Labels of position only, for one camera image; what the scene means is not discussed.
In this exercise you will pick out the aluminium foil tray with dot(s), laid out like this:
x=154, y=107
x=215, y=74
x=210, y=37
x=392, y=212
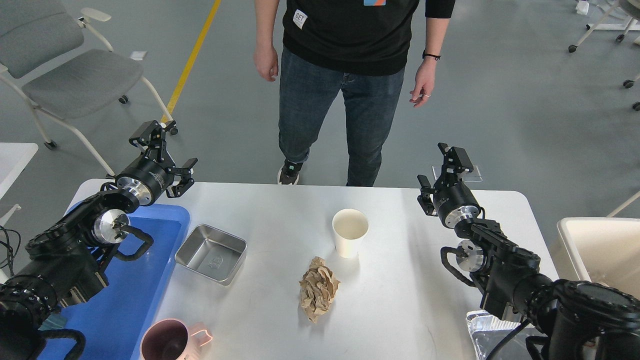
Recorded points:
x=486, y=331

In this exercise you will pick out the pink mug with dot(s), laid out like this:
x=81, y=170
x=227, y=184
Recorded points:
x=172, y=339

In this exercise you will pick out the person in black shirt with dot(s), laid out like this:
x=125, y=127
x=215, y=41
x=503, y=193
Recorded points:
x=357, y=48

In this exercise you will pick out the clear plastic floor plate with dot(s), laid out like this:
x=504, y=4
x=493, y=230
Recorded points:
x=474, y=176

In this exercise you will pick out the crumpled brown paper ball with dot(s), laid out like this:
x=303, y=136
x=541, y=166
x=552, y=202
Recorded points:
x=318, y=289

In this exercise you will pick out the white paper cup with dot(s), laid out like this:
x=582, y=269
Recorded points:
x=350, y=226

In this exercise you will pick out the square stainless steel tray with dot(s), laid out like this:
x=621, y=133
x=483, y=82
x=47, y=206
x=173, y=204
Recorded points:
x=212, y=253

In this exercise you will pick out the white side table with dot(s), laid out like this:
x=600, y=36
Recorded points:
x=14, y=157

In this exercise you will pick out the grey office chair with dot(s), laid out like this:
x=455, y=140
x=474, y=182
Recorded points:
x=34, y=32

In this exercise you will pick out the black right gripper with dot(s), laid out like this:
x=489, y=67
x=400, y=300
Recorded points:
x=452, y=199

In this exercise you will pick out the blue plastic tray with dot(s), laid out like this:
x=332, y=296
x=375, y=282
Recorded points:
x=114, y=320

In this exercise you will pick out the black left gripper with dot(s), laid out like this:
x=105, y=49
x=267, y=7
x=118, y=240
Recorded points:
x=144, y=177

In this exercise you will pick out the person's right hand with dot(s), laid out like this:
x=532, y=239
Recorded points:
x=266, y=61

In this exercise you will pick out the person's left hand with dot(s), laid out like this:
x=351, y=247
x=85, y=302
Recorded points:
x=424, y=82

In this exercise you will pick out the beige plastic bin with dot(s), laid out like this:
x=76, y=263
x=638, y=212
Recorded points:
x=600, y=250

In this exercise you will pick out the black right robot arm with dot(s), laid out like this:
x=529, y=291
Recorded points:
x=578, y=320

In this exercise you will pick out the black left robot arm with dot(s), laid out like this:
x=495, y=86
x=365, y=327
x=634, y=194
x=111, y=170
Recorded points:
x=68, y=260

